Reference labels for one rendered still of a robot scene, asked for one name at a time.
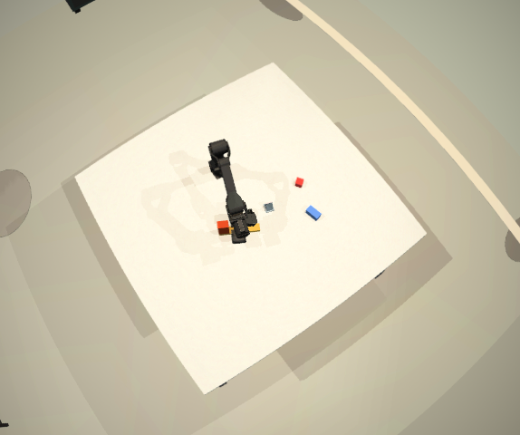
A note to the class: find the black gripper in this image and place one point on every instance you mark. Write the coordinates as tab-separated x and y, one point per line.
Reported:
234	239

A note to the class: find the blue rectangular bar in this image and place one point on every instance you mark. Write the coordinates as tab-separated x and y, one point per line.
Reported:
313	213

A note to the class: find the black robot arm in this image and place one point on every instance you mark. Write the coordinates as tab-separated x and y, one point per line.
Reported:
235	206

